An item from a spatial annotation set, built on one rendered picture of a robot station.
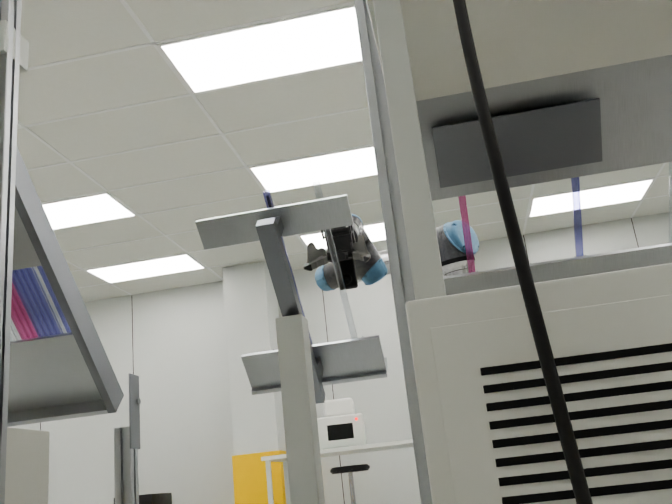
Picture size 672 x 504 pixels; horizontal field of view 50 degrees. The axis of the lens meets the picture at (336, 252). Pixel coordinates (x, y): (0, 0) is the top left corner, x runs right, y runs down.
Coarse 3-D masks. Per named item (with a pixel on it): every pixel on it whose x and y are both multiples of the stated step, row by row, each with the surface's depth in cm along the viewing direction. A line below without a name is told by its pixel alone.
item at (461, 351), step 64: (384, 0) 81; (448, 0) 88; (512, 0) 89; (576, 0) 91; (640, 0) 92; (384, 64) 78; (448, 64) 102; (512, 64) 103; (576, 64) 105; (512, 320) 67; (576, 320) 66; (640, 320) 65; (448, 384) 66; (512, 384) 65; (576, 384) 64; (640, 384) 63; (448, 448) 65; (512, 448) 64; (576, 448) 58; (640, 448) 62
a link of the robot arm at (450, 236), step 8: (448, 224) 219; (456, 224) 218; (440, 232) 219; (448, 232) 217; (456, 232) 216; (472, 232) 221; (440, 240) 219; (448, 240) 216; (456, 240) 215; (472, 240) 219; (440, 248) 219; (448, 248) 217; (456, 248) 216; (464, 248) 215; (440, 256) 219; (448, 256) 217; (456, 256) 216; (464, 256) 216; (448, 264) 217; (456, 264) 216; (464, 264) 216; (448, 272) 218; (456, 272) 217; (464, 272) 217
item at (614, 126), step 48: (528, 96) 134; (576, 96) 133; (624, 96) 133; (432, 144) 139; (480, 144) 134; (528, 144) 134; (576, 144) 133; (624, 144) 137; (432, 192) 143; (480, 192) 143
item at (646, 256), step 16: (592, 256) 148; (608, 256) 148; (624, 256) 148; (640, 256) 147; (656, 256) 147; (480, 272) 152; (496, 272) 151; (512, 272) 151; (544, 272) 150; (560, 272) 150; (576, 272) 150; (592, 272) 150; (448, 288) 153; (464, 288) 153; (480, 288) 153
